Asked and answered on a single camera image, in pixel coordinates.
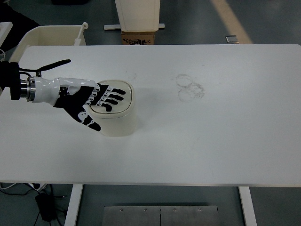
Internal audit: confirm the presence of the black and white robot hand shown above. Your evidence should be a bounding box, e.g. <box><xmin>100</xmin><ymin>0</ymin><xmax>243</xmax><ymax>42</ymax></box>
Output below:
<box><xmin>26</xmin><ymin>77</ymin><xmax>126</xmax><ymax>132</ymax></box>

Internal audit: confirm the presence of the cream desktop trash can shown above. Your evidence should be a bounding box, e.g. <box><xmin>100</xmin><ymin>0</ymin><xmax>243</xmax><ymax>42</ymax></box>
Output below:
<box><xmin>87</xmin><ymin>80</ymin><xmax>136</xmax><ymax>137</ymax></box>

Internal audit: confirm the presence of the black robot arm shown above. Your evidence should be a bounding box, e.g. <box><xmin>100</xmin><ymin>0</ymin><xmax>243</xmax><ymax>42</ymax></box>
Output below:
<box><xmin>0</xmin><ymin>61</ymin><xmax>36</xmax><ymax>101</ymax></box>

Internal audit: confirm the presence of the cream plastic bin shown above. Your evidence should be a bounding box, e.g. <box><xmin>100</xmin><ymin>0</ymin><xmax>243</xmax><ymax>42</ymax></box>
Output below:
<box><xmin>9</xmin><ymin>22</ymin><xmax>88</xmax><ymax>62</ymax></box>

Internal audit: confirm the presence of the white table foot bar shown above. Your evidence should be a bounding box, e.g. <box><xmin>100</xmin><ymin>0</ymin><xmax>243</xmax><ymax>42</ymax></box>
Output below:
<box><xmin>103</xmin><ymin>23</ymin><xmax>165</xmax><ymax>31</ymax></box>

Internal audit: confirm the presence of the brown cardboard box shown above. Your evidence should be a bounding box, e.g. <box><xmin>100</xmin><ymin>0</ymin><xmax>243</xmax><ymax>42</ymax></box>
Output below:
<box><xmin>121</xmin><ymin>32</ymin><xmax>156</xmax><ymax>45</ymax></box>

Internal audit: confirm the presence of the white left table leg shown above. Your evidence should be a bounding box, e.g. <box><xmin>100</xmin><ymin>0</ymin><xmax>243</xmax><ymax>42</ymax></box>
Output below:
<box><xmin>64</xmin><ymin>184</ymin><xmax>84</xmax><ymax>226</ymax></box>

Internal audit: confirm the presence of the white table leg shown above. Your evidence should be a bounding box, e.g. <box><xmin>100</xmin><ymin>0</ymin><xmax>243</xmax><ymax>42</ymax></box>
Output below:
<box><xmin>64</xmin><ymin>184</ymin><xmax>84</xmax><ymax>226</ymax></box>
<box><xmin>238</xmin><ymin>186</ymin><xmax>257</xmax><ymax>226</ymax></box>

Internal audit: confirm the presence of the white table at left edge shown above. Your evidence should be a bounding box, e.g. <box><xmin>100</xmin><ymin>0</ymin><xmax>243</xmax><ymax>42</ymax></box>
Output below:
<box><xmin>0</xmin><ymin>22</ymin><xmax>13</xmax><ymax>46</ymax></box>

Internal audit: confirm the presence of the black power adapter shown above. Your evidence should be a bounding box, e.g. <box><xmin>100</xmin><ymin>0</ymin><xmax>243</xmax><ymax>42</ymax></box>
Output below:
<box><xmin>35</xmin><ymin>193</ymin><xmax>56</xmax><ymax>222</ymax></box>

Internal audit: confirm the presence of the metal floor socket plate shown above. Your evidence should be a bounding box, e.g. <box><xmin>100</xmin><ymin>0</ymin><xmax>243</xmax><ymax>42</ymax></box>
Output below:
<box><xmin>225</xmin><ymin>35</ymin><xmax>239</xmax><ymax>44</ymax></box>

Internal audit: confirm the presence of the white right table leg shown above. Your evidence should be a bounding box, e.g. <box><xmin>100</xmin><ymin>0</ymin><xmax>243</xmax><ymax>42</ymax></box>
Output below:
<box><xmin>238</xmin><ymin>186</ymin><xmax>257</xmax><ymax>226</ymax></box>

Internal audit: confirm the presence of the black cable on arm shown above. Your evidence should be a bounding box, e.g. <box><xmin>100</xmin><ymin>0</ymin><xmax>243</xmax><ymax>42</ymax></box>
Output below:
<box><xmin>18</xmin><ymin>59</ymin><xmax>71</xmax><ymax>78</ymax></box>

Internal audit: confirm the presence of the metal base plate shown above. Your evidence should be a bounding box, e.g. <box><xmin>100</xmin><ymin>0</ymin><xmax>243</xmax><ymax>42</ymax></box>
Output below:
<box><xmin>102</xmin><ymin>205</ymin><xmax>221</xmax><ymax>226</ymax></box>

